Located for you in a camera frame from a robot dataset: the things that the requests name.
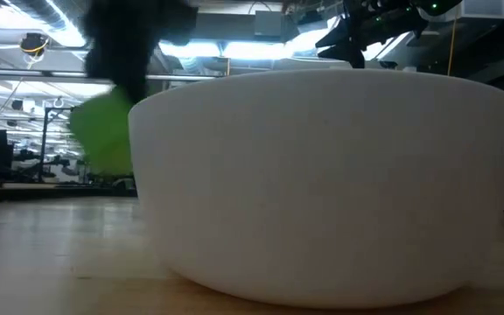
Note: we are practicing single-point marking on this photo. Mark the black metal frame stand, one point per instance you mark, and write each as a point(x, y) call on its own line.
point(44, 144)

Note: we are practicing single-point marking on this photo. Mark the green plastic bowl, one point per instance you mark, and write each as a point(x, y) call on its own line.
point(103, 135)

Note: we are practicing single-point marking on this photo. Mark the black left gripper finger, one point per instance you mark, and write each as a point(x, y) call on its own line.
point(134, 87)

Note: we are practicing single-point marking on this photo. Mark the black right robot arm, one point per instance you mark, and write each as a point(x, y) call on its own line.
point(438, 6)

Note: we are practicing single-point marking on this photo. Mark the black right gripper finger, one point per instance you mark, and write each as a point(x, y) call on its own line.
point(335, 37)
point(348, 54)

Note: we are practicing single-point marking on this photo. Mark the grey ceiling box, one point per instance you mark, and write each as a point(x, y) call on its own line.
point(268, 24)

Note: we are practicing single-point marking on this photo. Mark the large white bowl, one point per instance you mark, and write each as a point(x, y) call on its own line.
point(322, 188)

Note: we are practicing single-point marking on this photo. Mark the horizontal ceiling pipe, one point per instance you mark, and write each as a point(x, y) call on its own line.
point(24, 72)

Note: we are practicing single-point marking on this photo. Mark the ceiling mounted round device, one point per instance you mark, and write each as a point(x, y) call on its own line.
point(34, 44)

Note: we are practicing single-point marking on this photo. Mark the white ceiling unit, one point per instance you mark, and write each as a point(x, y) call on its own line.
point(484, 9)

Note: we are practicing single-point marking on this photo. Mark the background workbench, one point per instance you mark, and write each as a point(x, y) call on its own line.
point(37, 190)

